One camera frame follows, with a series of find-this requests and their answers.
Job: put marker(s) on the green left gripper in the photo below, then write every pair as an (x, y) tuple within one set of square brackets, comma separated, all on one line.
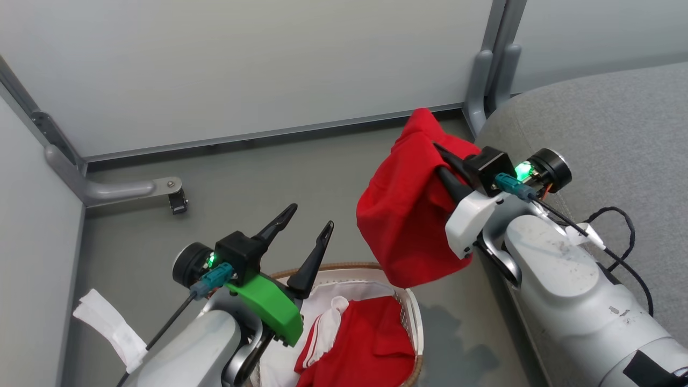
[(274, 309)]

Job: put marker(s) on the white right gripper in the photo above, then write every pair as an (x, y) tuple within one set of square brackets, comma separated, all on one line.
[(465, 226)]

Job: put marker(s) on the plain red garment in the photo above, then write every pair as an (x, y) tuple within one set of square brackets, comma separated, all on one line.
[(403, 215)]

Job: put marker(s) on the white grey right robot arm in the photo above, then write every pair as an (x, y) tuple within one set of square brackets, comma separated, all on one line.
[(564, 279)]

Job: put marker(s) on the wicker basket with white liner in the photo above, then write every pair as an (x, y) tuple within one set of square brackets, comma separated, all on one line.
[(411, 312)]

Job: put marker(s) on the red garment with white stripes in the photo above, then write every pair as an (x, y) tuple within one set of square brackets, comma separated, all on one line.
[(371, 344)]

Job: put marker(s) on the grey fabric sofa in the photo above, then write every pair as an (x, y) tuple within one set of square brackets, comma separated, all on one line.
[(618, 140)]

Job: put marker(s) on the grey partition foot with caster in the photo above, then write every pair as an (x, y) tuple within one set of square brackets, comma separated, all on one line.
[(118, 189)]

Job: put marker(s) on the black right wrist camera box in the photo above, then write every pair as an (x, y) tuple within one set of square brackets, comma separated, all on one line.
[(489, 166)]

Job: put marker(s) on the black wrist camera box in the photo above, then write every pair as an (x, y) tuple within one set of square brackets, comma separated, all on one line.
[(489, 166), (239, 255)]

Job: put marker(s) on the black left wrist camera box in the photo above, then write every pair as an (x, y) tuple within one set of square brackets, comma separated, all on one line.
[(239, 255)]

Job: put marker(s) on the grey partition post foot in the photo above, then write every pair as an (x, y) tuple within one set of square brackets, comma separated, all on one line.
[(478, 91)]

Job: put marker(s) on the grey partition bottom rail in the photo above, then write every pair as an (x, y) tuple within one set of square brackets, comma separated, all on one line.
[(269, 134)]

